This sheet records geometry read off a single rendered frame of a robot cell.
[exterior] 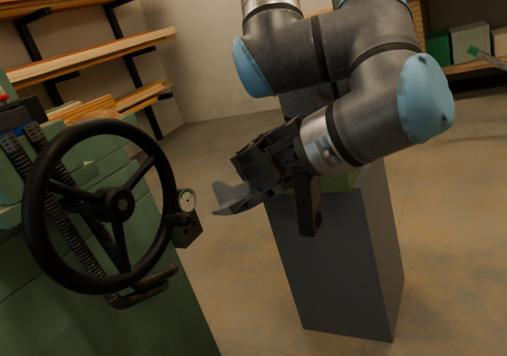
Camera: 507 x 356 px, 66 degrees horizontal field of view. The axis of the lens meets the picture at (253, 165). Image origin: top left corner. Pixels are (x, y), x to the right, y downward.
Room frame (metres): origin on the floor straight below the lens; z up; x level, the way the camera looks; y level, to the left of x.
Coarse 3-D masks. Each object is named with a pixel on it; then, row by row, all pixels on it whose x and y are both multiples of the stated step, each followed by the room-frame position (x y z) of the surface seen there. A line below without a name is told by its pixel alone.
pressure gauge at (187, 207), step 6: (180, 192) 0.88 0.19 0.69; (186, 192) 0.89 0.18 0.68; (192, 192) 0.91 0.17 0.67; (180, 198) 0.87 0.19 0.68; (186, 198) 0.89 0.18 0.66; (192, 198) 0.90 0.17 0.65; (180, 204) 0.87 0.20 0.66; (186, 204) 0.88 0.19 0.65; (192, 204) 0.90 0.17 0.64; (180, 210) 0.87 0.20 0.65; (186, 210) 0.87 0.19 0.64
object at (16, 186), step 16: (48, 128) 0.66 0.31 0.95; (64, 128) 0.68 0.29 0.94; (0, 144) 0.60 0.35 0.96; (0, 160) 0.59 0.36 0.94; (32, 160) 0.62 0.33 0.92; (64, 160) 0.66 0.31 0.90; (80, 160) 0.68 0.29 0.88; (0, 176) 0.58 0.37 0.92; (16, 176) 0.59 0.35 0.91; (0, 192) 0.58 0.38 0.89; (16, 192) 0.58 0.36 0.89
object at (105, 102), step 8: (104, 96) 1.08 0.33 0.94; (88, 104) 1.02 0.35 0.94; (96, 104) 1.04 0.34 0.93; (104, 104) 1.06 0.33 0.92; (112, 104) 1.08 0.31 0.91; (64, 112) 0.98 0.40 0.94; (72, 112) 0.98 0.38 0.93; (80, 112) 0.99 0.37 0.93; (64, 120) 0.96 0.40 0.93; (72, 120) 0.97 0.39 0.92
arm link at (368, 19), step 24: (360, 0) 0.51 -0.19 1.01; (384, 0) 0.50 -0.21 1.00; (336, 24) 0.50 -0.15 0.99; (360, 24) 0.49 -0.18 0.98; (384, 24) 0.47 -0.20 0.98; (408, 24) 0.47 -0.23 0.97; (336, 48) 0.49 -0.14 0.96; (360, 48) 0.47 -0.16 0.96; (384, 48) 0.44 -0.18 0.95; (408, 48) 0.44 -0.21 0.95; (336, 72) 0.50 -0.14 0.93
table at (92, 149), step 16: (128, 112) 0.93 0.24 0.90; (80, 144) 0.80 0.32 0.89; (96, 144) 0.82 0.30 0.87; (112, 144) 0.85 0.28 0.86; (96, 160) 0.81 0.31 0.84; (80, 176) 0.67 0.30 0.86; (96, 176) 0.69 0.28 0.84; (0, 208) 0.58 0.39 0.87; (16, 208) 0.57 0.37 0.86; (0, 224) 0.57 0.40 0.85; (16, 224) 0.57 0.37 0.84
